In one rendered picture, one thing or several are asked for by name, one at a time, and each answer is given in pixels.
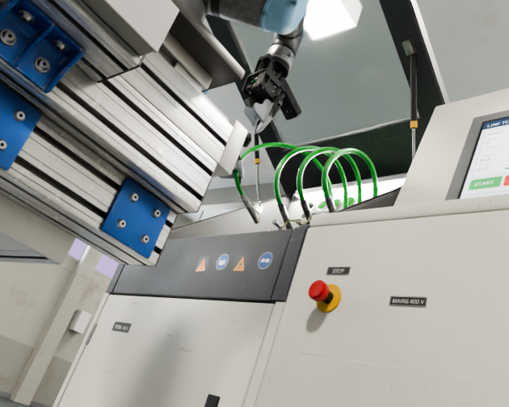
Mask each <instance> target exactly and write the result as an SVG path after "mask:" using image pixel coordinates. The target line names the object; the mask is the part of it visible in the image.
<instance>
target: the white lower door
mask: <svg viewBox="0 0 509 407"><path fill-rule="evenodd" d="M274 307H275V305H274V304H264V303H248V302H233V301H219V300H189V299H175V298H160V297H145V296H116V295H110V296H109V297H108V298H107V302H106V304H105V305H104V307H103V311H102V312H101V314H100V316H99V319H98V321H97V323H94V325H93V327H92V329H91V331H90V333H89V336H88V338H87V340H86V342H85V345H86V347H85V350H84V351H83V353H82V356H81V358H80V360H79V362H78V365H77V366H76V369H75V371H74V373H73V375H72V377H71V380H70V382H69V384H68V386H67V389H66V390H65V393H64V395H63V397H62V399H61V402H60V404H59V405H58V407H243V406H244V404H245V401H246V396H247V393H248V391H249V388H250V383H251V381H252V378H253V374H254V372H255V368H256V364H257V362H258V359H259V354H260V351H261V349H262V346H263V341H264V338H265V336H266V332H267V328H268V326H269V322H270V320H271V315H272V312H273V309H274Z"/></svg>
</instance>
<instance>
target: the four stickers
mask: <svg viewBox="0 0 509 407"><path fill-rule="evenodd" d="M274 254H275V252H262V253H261V255H260V257H259V261H258V264H257V266H256V268H255V269H263V270H269V268H270V265H271V261H272V259H273V257H274ZM230 255H231V254H219V257H218V259H217V263H216V265H215V268H214V270H225V268H226V266H227V263H228V261H229V257H230ZM249 257H250V255H238V256H237V259H236V262H235V264H234V266H233V270H232V271H238V272H244V271H245V269H246V264H247V263H248V260H249ZM209 259H210V256H208V257H200V258H199V261H198V263H197V266H196V269H195V272H205V270H206V267H207V265H208V261H209Z"/></svg>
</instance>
